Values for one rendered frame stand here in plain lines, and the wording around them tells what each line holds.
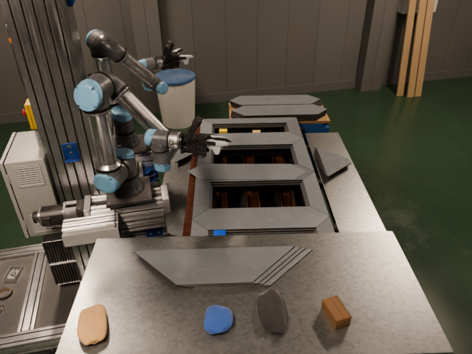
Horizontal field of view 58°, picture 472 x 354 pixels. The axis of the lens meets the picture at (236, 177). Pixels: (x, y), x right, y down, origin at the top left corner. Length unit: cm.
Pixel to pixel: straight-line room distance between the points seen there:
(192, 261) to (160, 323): 29
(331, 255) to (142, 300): 78
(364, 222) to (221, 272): 109
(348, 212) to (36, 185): 170
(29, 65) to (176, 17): 341
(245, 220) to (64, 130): 102
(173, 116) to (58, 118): 292
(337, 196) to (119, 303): 152
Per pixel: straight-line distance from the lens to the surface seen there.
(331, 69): 614
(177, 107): 497
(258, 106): 355
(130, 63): 250
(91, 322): 161
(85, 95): 183
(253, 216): 231
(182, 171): 302
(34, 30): 210
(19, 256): 337
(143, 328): 160
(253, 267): 172
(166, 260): 177
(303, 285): 170
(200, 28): 544
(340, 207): 260
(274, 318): 156
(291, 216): 233
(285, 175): 266
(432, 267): 352
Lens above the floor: 230
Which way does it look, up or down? 33 degrees down
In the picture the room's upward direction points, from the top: 1 degrees counter-clockwise
